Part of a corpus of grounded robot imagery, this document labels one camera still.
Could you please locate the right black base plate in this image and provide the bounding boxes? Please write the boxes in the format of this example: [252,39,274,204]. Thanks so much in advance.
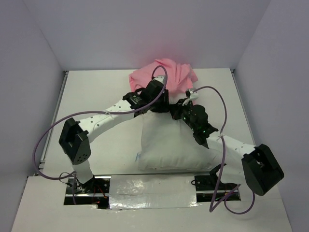
[191,174,237,203]

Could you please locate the white foam board front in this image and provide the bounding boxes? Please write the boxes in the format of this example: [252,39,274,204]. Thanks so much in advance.
[9,169,296,232]

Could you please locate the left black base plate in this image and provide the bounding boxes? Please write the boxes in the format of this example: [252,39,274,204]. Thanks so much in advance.
[62,176,111,209]

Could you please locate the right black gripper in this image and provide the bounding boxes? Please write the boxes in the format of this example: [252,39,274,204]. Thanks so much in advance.
[170,98,197,131]

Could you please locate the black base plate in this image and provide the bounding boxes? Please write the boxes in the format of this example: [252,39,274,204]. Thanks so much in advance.
[191,174,237,203]
[62,176,111,209]

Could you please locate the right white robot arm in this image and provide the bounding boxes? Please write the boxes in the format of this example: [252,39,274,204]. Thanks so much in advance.
[169,99,284,196]

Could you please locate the pink pillowcase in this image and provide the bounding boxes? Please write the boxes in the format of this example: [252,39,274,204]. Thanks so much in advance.
[128,58,199,96]

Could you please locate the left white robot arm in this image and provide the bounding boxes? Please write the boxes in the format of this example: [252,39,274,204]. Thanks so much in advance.
[59,76,167,193]

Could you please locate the silver tape patch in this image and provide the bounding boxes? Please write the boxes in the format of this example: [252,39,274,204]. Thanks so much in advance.
[109,174,198,210]

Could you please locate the white pillow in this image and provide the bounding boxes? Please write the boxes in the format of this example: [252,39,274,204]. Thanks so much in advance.
[136,93,218,172]

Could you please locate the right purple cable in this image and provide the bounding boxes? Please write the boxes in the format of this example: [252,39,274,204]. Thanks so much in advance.
[185,86,256,215]

